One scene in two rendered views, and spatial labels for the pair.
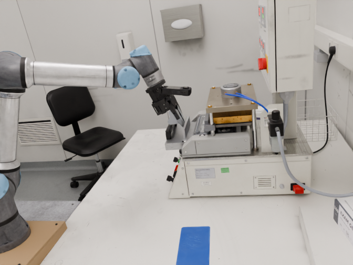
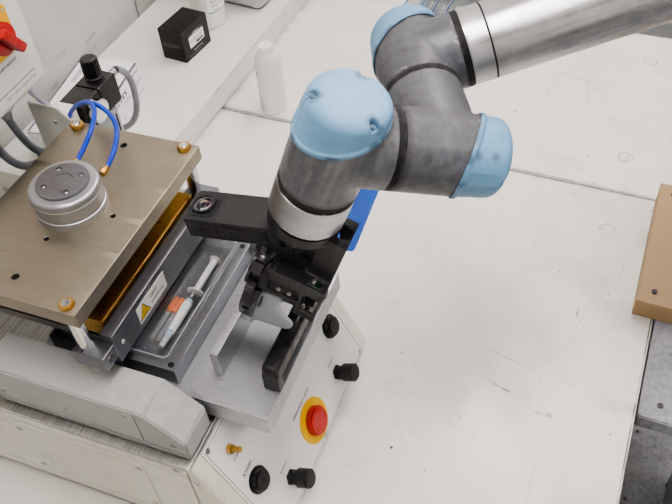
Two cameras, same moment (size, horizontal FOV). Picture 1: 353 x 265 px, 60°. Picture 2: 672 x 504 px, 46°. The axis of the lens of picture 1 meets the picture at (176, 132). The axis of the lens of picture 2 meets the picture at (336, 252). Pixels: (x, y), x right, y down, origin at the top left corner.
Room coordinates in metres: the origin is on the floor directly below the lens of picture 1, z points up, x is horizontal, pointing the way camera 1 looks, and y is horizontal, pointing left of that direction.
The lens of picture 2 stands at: (1.73, 0.18, 1.71)
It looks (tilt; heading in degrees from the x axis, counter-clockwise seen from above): 47 degrees down; 192
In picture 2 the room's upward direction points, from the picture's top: 5 degrees counter-clockwise
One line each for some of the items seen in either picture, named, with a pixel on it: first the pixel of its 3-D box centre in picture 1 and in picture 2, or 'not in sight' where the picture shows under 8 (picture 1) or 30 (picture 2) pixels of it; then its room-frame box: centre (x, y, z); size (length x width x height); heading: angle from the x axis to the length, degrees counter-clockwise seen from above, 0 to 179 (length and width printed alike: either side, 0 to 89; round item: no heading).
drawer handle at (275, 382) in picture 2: (171, 128); (296, 327); (1.20, 0.02, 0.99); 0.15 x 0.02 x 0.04; 167
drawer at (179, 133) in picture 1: (204, 129); (192, 309); (1.17, -0.12, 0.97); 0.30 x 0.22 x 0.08; 77
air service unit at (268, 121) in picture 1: (273, 130); (96, 113); (0.90, -0.31, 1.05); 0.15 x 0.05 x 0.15; 167
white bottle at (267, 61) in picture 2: not in sight; (269, 77); (0.49, -0.17, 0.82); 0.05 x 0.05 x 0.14
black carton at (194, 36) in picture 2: not in sight; (184, 34); (0.36, -0.37, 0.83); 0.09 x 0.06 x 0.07; 160
